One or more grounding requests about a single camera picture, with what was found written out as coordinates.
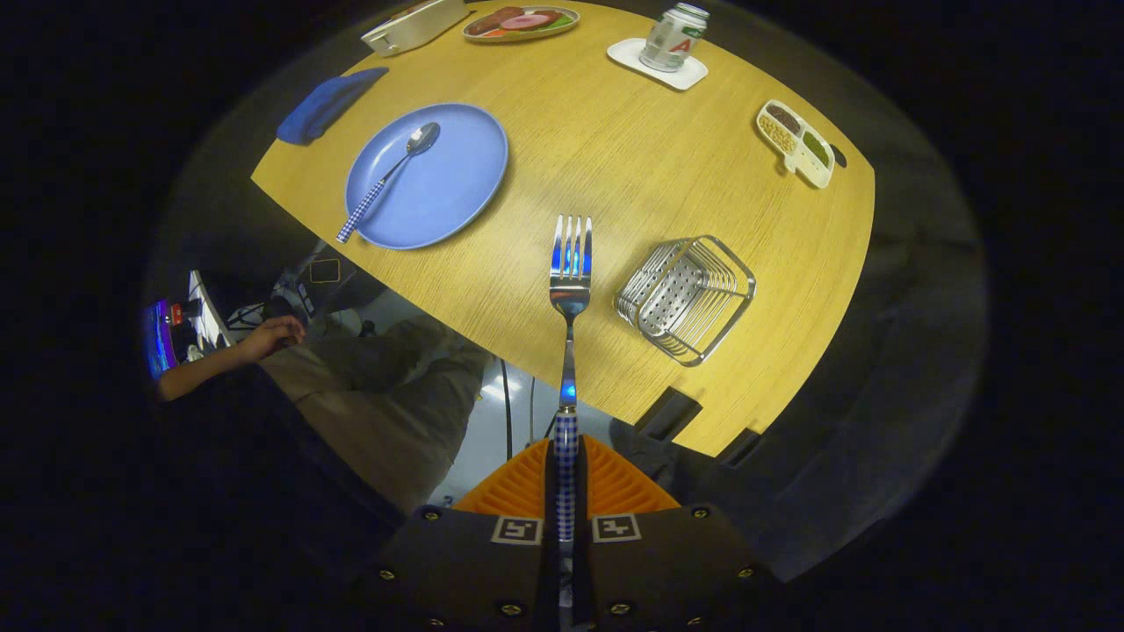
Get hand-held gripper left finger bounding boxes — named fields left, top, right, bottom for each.
left=351, top=436, right=563, bottom=632

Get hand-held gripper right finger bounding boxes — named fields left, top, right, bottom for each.
left=575, top=434, right=782, bottom=632

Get fork with checked handle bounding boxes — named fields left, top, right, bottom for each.
left=549, top=215, right=594, bottom=545

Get spoon with checked handle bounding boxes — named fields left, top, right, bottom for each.
left=335, top=121, right=442, bottom=245

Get black table clamp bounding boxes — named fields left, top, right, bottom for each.
left=716, top=427, right=760, bottom=466
left=634, top=386, right=703, bottom=440

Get person's legs in trousers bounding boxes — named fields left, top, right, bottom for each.
left=259, top=316, right=493, bottom=514

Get person's dark shirt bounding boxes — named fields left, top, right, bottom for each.
left=167, top=364, right=405, bottom=563

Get blue round plate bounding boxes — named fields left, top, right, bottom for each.
left=345, top=103, right=510, bottom=251

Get open laptop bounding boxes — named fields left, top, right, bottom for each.
left=143, top=270, right=231, bottom=380

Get white divided tray with beans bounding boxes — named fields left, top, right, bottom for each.
left=756, top=99, right=836, bottom=190

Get blue folded cloth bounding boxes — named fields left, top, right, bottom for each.
left=277, top=67, right=390, bottom=147

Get white square coaster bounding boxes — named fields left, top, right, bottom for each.
left=606, top=37, right=709, bottom=92

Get white bottle green label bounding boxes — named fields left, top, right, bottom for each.
left=638, top=3, right=710, bottom=73

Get white toaster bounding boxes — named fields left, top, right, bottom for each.
left=360, top=0, right=471, bottom=58

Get oval plate of food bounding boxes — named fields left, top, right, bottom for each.
left=462, top=4, right=581, bottom=44

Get black cable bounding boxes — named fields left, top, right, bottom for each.
left=499, top=358, right=514, bottom=459

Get metal wire basket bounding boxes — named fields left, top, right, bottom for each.
left=613, top=234, right=757, bottom=368

